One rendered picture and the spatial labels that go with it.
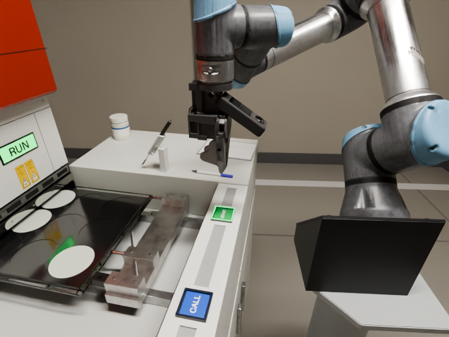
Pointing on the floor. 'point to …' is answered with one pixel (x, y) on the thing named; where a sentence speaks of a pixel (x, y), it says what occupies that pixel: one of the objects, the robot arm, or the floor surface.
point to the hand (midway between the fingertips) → (224, 168)
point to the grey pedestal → (377, 313)
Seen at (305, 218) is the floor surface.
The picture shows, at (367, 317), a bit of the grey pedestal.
